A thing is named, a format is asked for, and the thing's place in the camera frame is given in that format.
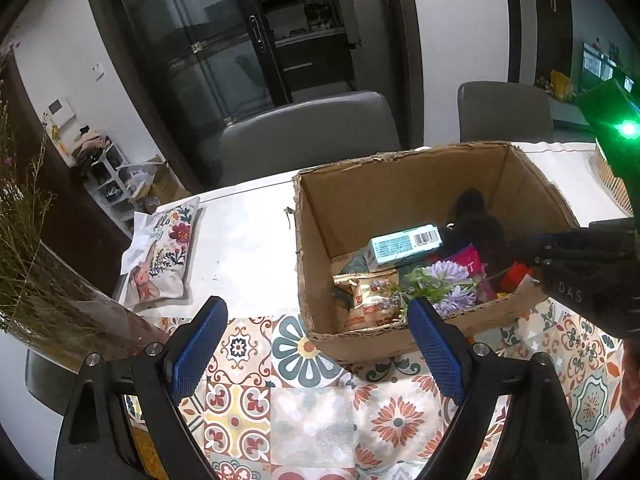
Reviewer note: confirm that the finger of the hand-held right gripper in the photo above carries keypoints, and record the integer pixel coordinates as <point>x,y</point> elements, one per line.
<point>535,249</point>

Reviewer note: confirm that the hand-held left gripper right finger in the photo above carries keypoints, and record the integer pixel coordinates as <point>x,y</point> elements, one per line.
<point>435,350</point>

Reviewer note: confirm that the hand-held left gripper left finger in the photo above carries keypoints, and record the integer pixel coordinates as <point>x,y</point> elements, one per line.
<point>197,345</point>

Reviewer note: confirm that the purple artificial flower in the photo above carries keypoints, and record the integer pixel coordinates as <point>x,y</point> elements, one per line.
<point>450,290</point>

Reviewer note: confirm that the black mouse plush toy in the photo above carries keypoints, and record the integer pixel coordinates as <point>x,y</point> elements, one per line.
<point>475,230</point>

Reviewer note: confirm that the pink packet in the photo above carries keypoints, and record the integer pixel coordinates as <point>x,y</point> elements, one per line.
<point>467,265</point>

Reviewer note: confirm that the gold snack packet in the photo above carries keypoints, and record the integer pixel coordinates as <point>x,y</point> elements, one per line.
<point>367,285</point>
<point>372,316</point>

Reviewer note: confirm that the teal tissue pack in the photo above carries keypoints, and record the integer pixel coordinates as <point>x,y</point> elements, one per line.
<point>405,245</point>

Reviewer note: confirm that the grey-green knitted cloth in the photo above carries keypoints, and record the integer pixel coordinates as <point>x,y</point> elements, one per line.
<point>361,263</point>

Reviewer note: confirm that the brown cardboard box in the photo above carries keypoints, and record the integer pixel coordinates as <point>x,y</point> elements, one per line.
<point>400,195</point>

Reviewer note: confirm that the person's right hand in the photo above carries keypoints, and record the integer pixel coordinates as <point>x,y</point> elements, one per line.
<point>631,385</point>

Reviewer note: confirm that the floral pillow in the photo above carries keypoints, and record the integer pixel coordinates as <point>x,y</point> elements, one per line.
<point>160,250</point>

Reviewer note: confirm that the white plastic basket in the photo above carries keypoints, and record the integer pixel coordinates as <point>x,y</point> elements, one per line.
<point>612,180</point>

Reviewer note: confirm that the patterned tablecloth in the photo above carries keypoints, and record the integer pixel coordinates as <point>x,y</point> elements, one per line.
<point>310,410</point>

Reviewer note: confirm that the grey dining chair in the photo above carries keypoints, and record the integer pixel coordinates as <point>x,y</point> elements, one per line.
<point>310,135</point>
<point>505,112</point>

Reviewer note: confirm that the yellow bag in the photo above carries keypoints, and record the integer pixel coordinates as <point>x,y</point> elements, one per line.
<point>561,85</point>

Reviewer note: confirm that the white storage rack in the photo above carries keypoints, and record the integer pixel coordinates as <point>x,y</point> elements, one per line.
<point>117,170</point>

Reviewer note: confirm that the television screen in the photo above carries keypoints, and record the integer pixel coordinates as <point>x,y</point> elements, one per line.
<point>597,62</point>

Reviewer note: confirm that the glass sliding door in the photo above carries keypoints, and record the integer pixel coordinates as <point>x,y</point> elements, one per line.
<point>200,40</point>

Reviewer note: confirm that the white wall control panel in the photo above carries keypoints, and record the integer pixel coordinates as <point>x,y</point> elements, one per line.
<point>57,109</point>

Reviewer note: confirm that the white wall switch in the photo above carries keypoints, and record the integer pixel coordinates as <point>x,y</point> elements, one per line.
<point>98,71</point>

